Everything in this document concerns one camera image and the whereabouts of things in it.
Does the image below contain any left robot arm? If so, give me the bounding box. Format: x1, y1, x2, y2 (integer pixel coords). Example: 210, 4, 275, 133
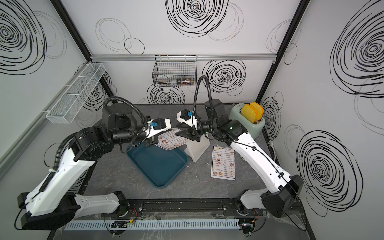
15, 102, 171, 231

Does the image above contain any toast slice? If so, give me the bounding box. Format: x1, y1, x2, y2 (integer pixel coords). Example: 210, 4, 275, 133
250, 102, 264, 121
241, 105, 260, 124

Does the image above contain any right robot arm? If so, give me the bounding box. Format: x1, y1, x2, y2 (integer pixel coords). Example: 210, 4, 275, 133
177, 99, 304, 218

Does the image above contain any front toast slice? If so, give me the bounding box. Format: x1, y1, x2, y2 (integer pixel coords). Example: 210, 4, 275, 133
241, 105, 260, 124

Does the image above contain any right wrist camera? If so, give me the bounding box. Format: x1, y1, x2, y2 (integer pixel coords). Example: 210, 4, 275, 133
177, 109, 199, 130

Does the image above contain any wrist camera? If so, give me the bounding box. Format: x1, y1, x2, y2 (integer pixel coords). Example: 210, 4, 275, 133
177, 109, 199, 130
143, 118, 172, 139

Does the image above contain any rear toast slice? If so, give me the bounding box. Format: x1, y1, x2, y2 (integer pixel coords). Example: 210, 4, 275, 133
250, 102, 264, 121

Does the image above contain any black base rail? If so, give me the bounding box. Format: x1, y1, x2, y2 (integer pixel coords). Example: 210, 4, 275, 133
101, 198, 264, 219

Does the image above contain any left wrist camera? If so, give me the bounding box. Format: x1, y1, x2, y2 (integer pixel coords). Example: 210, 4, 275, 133
143, 118, 172, 139

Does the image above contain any white mesh shelf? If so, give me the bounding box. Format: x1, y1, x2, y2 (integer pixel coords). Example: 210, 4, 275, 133
46, 62, 106, 124

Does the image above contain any teal plastic tray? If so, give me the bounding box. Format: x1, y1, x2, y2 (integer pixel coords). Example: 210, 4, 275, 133
126, 145, 189, 189

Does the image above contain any white menu holder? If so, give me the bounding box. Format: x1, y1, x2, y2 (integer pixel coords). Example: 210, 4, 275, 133
185, 137, 210, 163

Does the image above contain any new menu sheet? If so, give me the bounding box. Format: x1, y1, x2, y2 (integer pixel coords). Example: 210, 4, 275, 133
156, 128, 190, 151

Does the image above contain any black wire basket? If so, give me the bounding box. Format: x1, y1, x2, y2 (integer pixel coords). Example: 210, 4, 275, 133
152, 55, 197, 88

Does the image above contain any white slotted cable duct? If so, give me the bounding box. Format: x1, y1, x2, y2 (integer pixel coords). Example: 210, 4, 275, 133
65, 219, 241, 231

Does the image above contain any mint green toaster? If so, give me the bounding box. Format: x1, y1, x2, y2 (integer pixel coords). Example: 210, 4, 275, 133
229, 103, 266, 139

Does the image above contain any old menu sheet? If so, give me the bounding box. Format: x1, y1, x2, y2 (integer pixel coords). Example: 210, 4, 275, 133
211, 146, 236, 181

